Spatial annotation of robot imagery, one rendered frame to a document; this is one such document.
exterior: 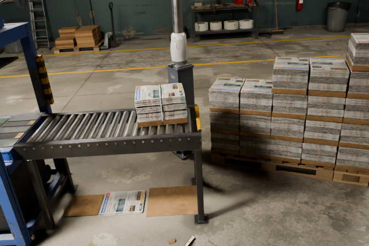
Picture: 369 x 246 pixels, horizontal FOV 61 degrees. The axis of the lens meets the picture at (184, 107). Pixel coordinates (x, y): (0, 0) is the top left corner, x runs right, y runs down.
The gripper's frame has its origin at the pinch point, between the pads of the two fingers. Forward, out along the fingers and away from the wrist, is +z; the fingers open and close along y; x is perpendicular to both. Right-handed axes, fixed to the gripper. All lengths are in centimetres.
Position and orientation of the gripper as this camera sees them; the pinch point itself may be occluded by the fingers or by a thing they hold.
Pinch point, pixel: (253, 7)
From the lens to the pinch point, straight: 306.3
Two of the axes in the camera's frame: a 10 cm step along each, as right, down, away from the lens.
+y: 6.5, -5.1, 5.6
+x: -5.5, 1.8, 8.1
